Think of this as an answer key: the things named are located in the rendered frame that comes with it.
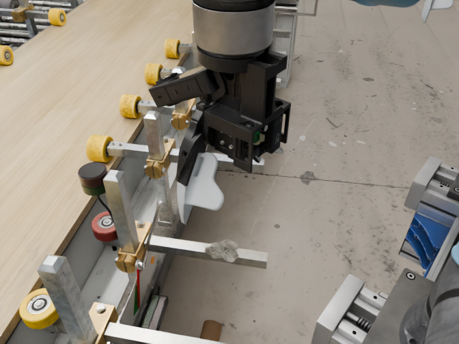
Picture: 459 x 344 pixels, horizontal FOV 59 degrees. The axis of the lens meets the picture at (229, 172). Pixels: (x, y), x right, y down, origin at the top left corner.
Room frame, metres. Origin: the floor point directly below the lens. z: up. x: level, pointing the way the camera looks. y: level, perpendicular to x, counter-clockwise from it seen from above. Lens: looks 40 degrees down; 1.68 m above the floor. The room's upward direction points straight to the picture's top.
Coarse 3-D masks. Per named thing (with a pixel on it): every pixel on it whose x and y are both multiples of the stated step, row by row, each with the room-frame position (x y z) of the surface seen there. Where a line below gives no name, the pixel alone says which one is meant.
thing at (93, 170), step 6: (96, 162) 0.70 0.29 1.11; (84, 168) 0.69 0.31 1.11; (90, 168) 0.69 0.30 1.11; (96, 168) 0.69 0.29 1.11; (102, 168) 0.69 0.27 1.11; (84, 174) 0.67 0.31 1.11; (90, 174) 0.67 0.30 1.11; (96, 174) 0.67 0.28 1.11; (102, 204) 0.68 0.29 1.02; (108, 210) 0.67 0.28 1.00
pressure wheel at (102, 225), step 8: (96, 216) 0.74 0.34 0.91; (104, 216) 0.74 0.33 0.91; (96, 224) 0.71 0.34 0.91; (104, 224) 0.72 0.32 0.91; (112, 224) 0.72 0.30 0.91; (96, 232) 0.69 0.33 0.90; (104, 232) 0.69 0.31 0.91; (112, 232) 0.69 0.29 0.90; (104, 240) 0.68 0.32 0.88; (112, 240) 0.69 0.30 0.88
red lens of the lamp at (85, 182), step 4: (84, 164) 0.70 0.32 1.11; (104, 164) 0.70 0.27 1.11; (80, 168) 0.69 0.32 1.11; (80, 176) 0.66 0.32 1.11; (100, 176) 0.66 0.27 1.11; (104, 176) 0.67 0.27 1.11; (80, 180) 0.66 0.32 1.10; (84, 180) 0.65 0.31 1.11; (88, 180) 0.65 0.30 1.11; (92, 180) 0.65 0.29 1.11; (96, 180) 0.65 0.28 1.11; (100, 180) 0.66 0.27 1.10; (84, 184) 0.65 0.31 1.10; (88, 184) 0.65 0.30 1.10; (92, 184) 0.65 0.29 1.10; (96, 184) 0.65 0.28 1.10; (100, 184) 0.66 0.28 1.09
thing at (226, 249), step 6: (222, 240) 0.70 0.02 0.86; (228, 240) 0.69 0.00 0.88; (210, 246) 0.67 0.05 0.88; (216, 246) 0.67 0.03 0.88; (222, 246) 0.66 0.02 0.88; (228, 246) 0.67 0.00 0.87; (234, 246) 0.67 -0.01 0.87; (210, 252) 0.65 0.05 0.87; (216, 252) 0.66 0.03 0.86; (222, 252) 0.66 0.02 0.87; (228, 252) 0.65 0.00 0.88; (234, 252) 0.66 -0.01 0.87; (216, 258) 0.64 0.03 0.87; (222, 258) 0.64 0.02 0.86; (228, 258) 0.64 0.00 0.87; (234, 258) 0.64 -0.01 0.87
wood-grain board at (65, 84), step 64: (128, 0) 2.53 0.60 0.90; (0, 64) 1.65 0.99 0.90; (64, 64) 1.65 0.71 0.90; (128, 64) 1.65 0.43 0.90; (0, 128) 1.16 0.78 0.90; (64, 128) 1.16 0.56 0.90; (128, 128) 1.16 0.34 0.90; (0, 192) 0.84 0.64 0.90; (64, 192) 0.84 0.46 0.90; (0, 256) 0.62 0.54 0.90; (0, 320) 0.45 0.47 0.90
